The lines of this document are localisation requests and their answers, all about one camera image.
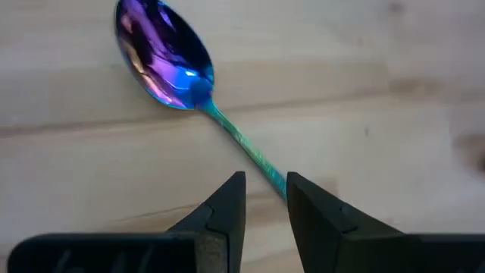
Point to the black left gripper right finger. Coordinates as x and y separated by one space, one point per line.
322 227

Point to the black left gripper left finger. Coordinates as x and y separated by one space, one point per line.
227 220

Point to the iridescent rainbow spoon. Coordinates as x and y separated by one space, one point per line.
166 57

